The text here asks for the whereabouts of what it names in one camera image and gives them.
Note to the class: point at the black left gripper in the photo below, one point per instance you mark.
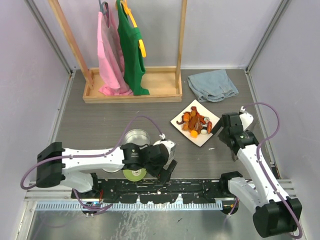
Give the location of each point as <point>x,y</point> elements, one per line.
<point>165,174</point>

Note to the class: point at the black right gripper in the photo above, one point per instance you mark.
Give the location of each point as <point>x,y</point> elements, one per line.
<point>219,126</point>

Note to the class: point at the small steel bowl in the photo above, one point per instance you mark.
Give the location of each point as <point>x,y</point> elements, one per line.
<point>171,151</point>

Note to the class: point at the green round lid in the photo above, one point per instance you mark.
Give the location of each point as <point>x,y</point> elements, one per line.
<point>134,175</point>

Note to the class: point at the large round steel tin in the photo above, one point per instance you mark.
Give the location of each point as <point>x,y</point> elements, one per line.
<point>136,136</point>

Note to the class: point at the round steel lid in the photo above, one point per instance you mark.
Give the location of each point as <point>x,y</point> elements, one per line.
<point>111,171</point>

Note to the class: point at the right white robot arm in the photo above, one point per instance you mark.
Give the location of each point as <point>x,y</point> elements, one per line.
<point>273,211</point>

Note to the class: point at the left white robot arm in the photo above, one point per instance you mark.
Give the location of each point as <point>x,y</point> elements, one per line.
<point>73,168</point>

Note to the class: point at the white square plate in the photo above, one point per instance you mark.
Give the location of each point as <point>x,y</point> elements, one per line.
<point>201,139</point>

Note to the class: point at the food pile on plate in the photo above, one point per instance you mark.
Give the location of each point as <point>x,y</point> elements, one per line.
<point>194,123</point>

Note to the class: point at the folded blue towel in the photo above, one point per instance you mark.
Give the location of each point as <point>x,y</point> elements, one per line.
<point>212,86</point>

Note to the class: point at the wooden clothes rack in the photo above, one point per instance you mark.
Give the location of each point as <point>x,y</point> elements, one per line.
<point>163,82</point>

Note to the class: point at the green shirt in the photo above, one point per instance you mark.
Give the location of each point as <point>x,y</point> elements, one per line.
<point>134,68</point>

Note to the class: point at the pink shirt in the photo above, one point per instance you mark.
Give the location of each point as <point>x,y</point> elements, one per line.
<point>110,58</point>

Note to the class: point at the yellow clothes hanger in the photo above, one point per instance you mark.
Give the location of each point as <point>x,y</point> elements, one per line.
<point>127,20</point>

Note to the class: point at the grey clothes hanger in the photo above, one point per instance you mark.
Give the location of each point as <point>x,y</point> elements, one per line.
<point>104,9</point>

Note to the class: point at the white cable duct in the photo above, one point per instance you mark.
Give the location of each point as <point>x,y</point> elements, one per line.
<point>175,206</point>

